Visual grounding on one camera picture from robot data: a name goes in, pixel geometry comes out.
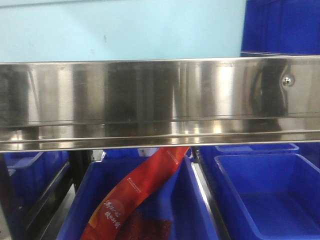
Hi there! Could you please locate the light cyan plastic bin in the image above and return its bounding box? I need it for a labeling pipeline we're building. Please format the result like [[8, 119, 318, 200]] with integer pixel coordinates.
[[0, 0, 246, 62]]

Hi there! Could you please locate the blue bin with red package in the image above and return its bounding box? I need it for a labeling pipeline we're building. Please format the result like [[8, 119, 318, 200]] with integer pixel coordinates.
[[56, 157, 219, 240]]

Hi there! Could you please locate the red snack package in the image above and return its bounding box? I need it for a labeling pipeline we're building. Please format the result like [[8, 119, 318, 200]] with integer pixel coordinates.
[[80, 146, 190, 240]]

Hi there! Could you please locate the empty blue bin lower right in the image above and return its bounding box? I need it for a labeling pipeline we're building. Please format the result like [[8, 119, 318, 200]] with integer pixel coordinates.
[[213, 154, 320, 240]]

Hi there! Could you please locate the blue bin lower far left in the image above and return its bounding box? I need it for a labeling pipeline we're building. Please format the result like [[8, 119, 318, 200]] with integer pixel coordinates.
[[3, 150, 71, 208]]

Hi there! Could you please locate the dark blue bin lower right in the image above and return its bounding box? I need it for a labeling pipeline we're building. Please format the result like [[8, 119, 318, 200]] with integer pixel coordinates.
[[241, 0, 320, 55]]

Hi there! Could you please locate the steel shelf front rail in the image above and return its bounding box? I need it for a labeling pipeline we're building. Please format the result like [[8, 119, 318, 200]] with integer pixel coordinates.
[[0, 56, 320, 152]]

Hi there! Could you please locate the steel rail screw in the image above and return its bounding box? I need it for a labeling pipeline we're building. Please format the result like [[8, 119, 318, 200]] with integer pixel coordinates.
[[281, 74, 295, 87]]

